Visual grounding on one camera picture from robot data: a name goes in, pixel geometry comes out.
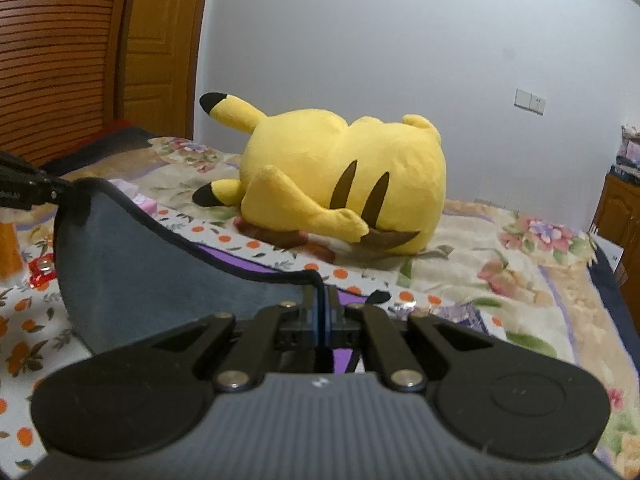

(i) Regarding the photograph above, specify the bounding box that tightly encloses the wooden louvered wardrobe door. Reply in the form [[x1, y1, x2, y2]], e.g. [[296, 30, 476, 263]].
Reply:
[[0, 0, 137, 167]]

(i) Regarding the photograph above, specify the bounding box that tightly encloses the stack of books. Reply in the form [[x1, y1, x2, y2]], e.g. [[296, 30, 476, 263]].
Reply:
[[609, 125, 640, 186]]

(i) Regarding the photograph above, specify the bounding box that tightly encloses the orange print blanket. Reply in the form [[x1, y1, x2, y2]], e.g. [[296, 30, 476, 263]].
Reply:
[[0, 200, 481, 480]]

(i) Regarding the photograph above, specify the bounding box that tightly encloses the floral bedsheet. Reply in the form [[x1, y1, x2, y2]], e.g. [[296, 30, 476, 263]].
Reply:
[[60, 135, 640, 480]]

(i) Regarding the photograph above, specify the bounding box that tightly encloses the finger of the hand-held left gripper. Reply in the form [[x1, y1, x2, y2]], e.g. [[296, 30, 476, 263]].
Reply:
[[0, 151, 68, 208]]

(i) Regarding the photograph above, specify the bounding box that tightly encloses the orange bottle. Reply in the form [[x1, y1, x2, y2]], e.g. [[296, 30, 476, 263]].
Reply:
[[0, 210, 26, 282]]

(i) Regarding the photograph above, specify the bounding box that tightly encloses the white box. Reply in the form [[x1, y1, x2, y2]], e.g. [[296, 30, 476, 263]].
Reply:
[[589, 232, 626, 287]]

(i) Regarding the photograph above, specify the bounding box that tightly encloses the pink packet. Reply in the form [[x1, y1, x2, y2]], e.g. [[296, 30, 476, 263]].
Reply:
[[109, 179, 158, 213]]

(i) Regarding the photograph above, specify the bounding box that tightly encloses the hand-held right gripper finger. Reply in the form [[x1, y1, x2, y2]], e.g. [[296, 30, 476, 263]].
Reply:
[[325, 285, 493, 392], [150, 284, 325, 392]]

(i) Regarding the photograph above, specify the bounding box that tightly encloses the wooden cabinet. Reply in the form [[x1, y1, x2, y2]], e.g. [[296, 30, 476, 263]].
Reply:
[[592, 172, 640, 291]]

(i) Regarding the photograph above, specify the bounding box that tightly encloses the white wall socket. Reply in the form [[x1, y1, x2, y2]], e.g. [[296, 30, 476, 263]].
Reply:
[[515, 87, 547, 116]]

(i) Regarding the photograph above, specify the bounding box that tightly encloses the red wrapper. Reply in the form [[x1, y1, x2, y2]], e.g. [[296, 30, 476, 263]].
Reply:
[[29, 254, 57, 288]]

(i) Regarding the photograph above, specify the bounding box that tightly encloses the grey towel with black edge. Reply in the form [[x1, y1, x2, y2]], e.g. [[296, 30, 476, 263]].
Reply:
[[52, 176, 326, 361]]

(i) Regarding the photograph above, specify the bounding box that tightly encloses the yellow plush toy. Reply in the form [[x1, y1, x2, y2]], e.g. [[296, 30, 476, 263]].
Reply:
[[192, 91, 448, 262]]

